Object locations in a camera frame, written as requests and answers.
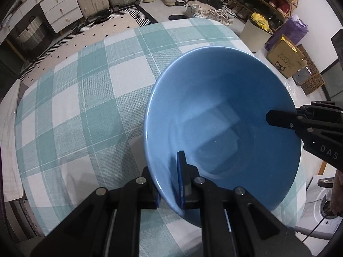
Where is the black cable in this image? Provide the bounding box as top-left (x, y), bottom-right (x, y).
top-left (303, 214), bottom-right (335, 244)

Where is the grey flat panel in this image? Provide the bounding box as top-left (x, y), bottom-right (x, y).
top-left (292, 66), bottom-right (317, 87)

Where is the beige upholstered seat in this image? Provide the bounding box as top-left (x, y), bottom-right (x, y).
top-left (0, 79), bottom-right (24, 202)

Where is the wooden shoe rack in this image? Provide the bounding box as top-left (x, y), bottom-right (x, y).
top-left (232, 0), bottom-right (303, 31)

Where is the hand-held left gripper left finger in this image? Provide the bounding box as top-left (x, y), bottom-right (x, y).
top-left (30, 166), bottom-right (161, 257)

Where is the patterned floor rug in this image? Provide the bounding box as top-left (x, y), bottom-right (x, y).
top-left (20, 5), bottom-right (158, 82)

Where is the blue bowl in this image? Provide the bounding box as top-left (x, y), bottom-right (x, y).
top-left (143, 46), bottom-right (302, 228)

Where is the white drawer unit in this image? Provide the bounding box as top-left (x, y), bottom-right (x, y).
top-left (40, 0), bottom-right (83, 34)

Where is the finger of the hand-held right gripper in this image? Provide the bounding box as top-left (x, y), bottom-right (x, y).
top-left (296, 101), bottom-right (343, 121)
top-left (266, 110), bottom-right (304, 137)

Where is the loose shoes pile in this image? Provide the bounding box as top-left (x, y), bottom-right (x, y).
top-left (143, 0), bottom-right (238, 27)

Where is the brown patterned board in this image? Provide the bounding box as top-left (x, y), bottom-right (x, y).
top-left (296, 44), bottom-right (325, 95)

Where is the yellow plastic bag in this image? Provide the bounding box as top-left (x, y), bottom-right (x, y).
top-left (249, 12), bottom-right (271, 32)

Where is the white trash bin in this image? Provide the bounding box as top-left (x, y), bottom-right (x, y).
top-left (239, 18), bottom-right (274, 53)

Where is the brown cardboard box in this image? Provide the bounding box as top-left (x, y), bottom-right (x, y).
top-left (266, 34), bottom-right (308, 79)

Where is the purple bag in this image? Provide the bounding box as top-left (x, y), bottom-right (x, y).
top-left (265, 15), bottom-right (309, 51)

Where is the white washing machine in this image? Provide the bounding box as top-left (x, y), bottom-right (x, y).
top-left (295, 174), bottom-right (343, 244)

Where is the teal checked tablecloth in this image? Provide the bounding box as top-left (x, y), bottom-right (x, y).
top-left (15, 18), bottom-right (307, 257)

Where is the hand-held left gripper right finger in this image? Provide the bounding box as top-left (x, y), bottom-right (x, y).
top-left (175, 151), bottom-right (313, 257)

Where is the woven laundry basket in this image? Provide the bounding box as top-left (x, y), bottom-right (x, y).
top-left (15, 16), bottom-right (53, 51)

